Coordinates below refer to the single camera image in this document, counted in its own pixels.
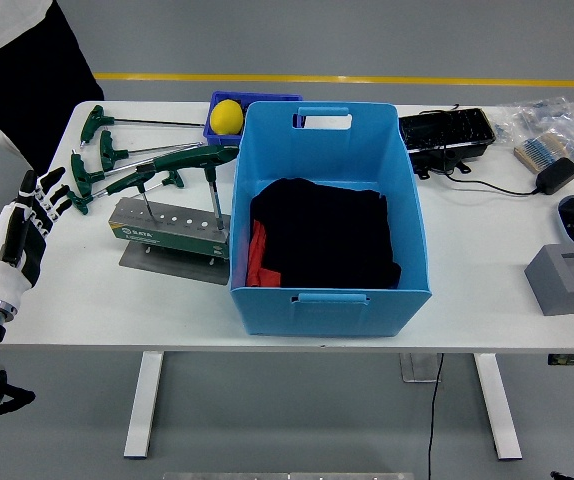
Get taped resistor strip bundle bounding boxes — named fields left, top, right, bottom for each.
left=513, top=132, right=571, bottom=175

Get black power adapter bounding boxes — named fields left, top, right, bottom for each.
left=535, top=157, right=574, bottom=196

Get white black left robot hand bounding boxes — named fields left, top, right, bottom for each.
left=0, top=167, right=71, bottom=312

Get small dark blue parts bin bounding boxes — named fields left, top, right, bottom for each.
left=202, top=90, right=304, bottom=147

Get black cloth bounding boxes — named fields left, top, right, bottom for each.
left=249, top=178, right=402, bottom=290

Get large light blue storage box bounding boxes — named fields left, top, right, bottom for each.
left=228, top=101, right=433, bottom=338

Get person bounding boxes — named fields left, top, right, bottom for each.
left=0, top=0, right=106, bottom=176

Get black adapter cord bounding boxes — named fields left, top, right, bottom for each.
left=419, top=103, right=541, bottom=197

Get black plastic tray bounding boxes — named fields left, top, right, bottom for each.
left=397, top=107, right=497, bottom=181

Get grey block with square recess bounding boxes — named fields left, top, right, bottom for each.
left=524, top=242, right=574, bottom=317

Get grey under-table bracket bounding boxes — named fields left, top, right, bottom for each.
left=399, top=352, right=443, bottom=384

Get white table leg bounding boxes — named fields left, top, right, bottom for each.
left=472, top=352, right=523, bottom=461
left=123, top=351, right=166, bottom=460

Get clear plastic component bags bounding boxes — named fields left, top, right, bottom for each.
left=486, top=95, right=574, bottom=175

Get red cloth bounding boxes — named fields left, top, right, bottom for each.
left=245, top=221, right=282, bottom=288

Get small green T-handle hex key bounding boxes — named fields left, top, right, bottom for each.
left=141, top=169, right=186, bottom=194

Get medium green T-handle hex key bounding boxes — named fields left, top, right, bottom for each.
left=105, top=166, right=157, bottom=222

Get yellow floor tape line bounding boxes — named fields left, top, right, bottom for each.
left=93, top=72, right=574, bottom=89

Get large green T-handle hex key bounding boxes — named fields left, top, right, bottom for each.
left=152, top=144, right=241, bottom=232

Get green steel hex key stand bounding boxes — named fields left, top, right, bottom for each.
left=107, top=196, right=232, bottom=286

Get yellow lemon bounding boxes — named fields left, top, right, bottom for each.
left=209, top=99, right=245, bottom=135

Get black hanging cable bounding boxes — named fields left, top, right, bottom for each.
left=426, top=352, right=446, bottom=480

